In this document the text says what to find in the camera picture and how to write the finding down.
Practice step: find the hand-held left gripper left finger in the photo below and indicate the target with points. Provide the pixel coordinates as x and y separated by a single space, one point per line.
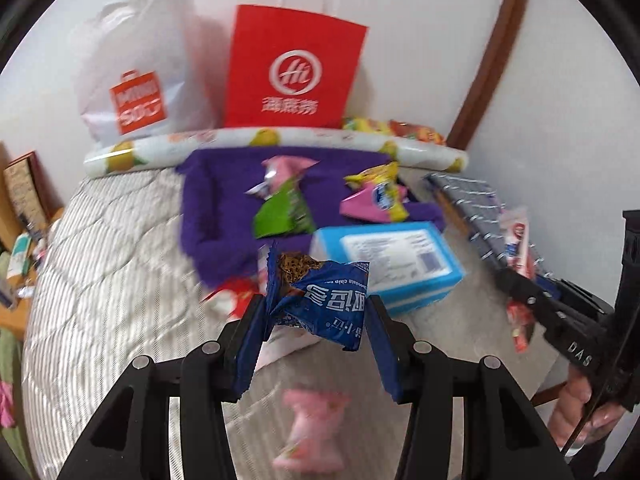
250 350

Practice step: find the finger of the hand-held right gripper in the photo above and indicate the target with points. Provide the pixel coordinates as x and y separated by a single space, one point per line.
527 300
570 297

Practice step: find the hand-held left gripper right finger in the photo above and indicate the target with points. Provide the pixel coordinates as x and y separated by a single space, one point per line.
385 355

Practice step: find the white pink snack packet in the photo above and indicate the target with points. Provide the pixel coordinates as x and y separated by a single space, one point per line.
290 347

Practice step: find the red white snack packet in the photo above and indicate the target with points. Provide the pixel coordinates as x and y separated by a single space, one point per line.
517 250

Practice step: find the strawberry print snack packet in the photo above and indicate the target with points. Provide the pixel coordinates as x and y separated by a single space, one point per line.
235 300

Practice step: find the blue cookie packet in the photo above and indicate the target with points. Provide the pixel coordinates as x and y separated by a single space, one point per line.
325 300

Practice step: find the pale pink candy packet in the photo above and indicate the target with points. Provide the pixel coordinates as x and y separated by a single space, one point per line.
310 420

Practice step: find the purple cloth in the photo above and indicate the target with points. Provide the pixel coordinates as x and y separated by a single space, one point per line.
220 210

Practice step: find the green snack packet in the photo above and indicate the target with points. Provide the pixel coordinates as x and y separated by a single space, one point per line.
280 210

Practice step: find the pink packet blue emblem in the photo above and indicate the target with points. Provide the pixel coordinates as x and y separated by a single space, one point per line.
370 205

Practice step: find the yellow snack packet pink lettering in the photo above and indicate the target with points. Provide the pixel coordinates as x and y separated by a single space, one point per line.
372 177

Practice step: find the person's right hand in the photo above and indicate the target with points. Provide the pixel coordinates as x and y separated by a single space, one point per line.
572 412

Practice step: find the blue tissue box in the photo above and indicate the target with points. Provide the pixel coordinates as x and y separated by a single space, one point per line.
450 275

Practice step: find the orange chips bag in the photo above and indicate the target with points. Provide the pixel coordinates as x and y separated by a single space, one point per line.
420 132

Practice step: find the fruit print paper roll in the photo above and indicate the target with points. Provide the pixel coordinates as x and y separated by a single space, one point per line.
165 145

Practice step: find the yellow chips bag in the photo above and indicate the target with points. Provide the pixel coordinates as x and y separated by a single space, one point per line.
367 125

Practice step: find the pink cloth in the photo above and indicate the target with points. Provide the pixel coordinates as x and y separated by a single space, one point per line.
5 402

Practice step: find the brown patterned box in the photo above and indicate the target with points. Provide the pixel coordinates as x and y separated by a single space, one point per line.
22 180

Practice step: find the red paper bag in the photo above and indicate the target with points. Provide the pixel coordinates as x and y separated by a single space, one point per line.
290 60

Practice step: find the white plastic bag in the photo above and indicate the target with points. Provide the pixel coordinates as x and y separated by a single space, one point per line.
150 50

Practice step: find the brown wooden door frame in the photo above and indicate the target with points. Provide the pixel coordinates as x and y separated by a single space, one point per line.
500 35

